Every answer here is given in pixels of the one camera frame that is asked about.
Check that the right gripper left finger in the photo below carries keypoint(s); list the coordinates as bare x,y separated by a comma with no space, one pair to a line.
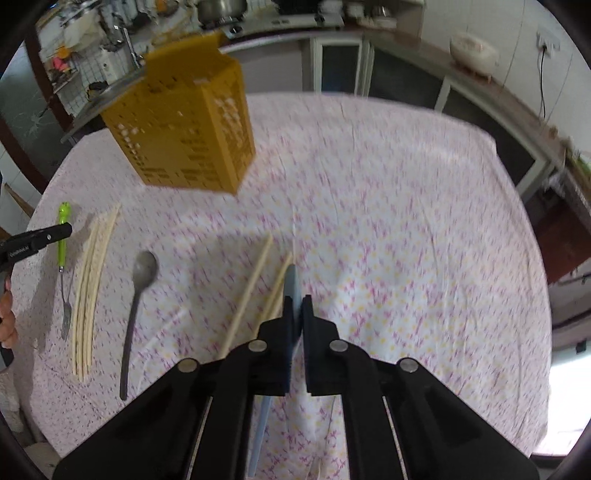
194,420

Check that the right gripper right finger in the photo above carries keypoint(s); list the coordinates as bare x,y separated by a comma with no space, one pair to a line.
401,422

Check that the green handled fork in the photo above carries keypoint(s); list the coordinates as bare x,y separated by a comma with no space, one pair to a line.
63,217

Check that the wooden chopstick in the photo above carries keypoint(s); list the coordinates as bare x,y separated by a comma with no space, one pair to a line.
101,245
244,299
87,293
82,278
273,303

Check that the dark metal spoon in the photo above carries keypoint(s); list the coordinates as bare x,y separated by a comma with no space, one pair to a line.
145,270

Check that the light blue spatula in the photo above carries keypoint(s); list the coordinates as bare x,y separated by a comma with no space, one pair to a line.
289,289

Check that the kitchen counter cabinets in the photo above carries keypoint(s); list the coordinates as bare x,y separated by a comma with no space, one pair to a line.
325,53

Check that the person left hand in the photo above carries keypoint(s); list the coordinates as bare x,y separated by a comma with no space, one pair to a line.
8,331

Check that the steel sink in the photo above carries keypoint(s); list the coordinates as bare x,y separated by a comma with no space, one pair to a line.
89,119

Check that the floral pink tablecloth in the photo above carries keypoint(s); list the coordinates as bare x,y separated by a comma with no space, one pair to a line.
405,228

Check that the yellow perforated utensil holder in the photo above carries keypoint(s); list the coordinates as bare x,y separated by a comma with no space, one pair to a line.
186,123

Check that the sink faucet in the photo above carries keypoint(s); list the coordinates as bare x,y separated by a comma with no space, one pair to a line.
136,58

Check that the steel cooking pot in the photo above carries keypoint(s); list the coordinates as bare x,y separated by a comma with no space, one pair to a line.
210,11

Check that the white rice cooker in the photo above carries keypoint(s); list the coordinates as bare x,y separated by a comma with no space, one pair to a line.
475,54

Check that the stacked white plates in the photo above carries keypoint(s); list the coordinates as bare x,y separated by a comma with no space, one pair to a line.
361,9

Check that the wall power outlet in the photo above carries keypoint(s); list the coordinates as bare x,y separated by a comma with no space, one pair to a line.
547,41

